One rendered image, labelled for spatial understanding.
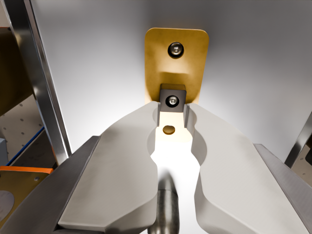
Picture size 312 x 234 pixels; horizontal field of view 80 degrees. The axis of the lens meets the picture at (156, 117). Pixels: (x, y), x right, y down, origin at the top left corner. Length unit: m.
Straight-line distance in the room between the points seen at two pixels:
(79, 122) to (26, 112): 0.46
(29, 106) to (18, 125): 0.08
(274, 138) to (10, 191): 0.29
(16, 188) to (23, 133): 0.39
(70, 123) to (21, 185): 0.15
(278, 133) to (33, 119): 0.57
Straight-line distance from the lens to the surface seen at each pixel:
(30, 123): 0.64
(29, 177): 0.31
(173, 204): 0.20
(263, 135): 0.18
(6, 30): 0.23
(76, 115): 0.16
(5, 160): 0.78
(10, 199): 0.29
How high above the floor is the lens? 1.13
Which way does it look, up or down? 58 degrees down
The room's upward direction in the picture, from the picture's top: 175 degrees counter-clockwise
